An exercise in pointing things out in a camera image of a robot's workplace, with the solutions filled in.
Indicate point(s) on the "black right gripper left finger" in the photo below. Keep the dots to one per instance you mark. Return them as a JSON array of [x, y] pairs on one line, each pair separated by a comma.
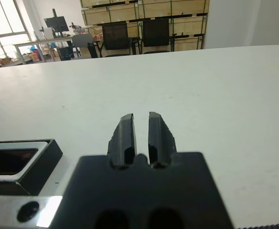
[[122, 143]]

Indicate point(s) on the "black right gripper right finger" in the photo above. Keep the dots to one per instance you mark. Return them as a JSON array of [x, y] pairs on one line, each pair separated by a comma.
[[160, 143]]

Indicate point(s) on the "black box base white insert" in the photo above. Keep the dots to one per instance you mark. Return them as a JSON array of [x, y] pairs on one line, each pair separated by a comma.
[[46, 162]]

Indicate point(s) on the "brown cardboard box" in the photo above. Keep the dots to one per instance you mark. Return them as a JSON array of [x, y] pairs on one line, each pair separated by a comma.
[[4, 61]]

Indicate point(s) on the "black mesh office chair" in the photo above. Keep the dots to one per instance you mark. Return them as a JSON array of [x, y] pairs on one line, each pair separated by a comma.
[[156, 33], [115, 35]]

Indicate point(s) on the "grey office chair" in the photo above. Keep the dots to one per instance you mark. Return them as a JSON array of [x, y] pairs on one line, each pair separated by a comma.
[[82, 40]]

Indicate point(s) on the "plywood shipping crate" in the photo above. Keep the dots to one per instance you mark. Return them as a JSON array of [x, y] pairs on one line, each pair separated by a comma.
[[157, 9], [96, 15], [123, 12], [189, 31]]

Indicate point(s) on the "white office desk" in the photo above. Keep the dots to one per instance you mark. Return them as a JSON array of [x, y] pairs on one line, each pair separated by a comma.
[[34, 42]]

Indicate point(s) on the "black computer monitor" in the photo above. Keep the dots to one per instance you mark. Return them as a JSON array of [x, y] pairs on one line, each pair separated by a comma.
[[57, 23]]

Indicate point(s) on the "large framed window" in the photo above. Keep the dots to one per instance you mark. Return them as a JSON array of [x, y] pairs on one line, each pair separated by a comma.
[[3, 23]]

